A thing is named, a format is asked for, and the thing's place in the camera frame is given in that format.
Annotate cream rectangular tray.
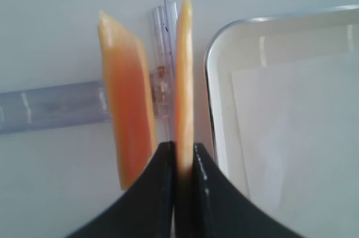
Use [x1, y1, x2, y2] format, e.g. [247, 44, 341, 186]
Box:
[205, 5, 358, 232]

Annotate orange cheese slice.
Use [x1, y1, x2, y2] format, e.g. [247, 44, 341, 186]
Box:
[98, 12, 157, 190]
[174, 0, 194, 179]

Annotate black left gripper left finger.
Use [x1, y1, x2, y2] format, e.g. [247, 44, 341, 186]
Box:
[69, 141, 176, 237]

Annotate left long clear rail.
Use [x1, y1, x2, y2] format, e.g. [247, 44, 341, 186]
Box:
[151, 0, 178, 141]

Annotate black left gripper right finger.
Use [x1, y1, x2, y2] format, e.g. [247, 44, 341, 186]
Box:
[175, 144, 305, 238]

